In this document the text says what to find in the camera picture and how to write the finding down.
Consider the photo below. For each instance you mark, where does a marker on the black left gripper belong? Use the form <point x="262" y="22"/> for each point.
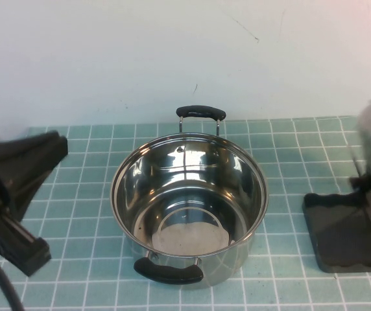
<point x="26" y="252"/>

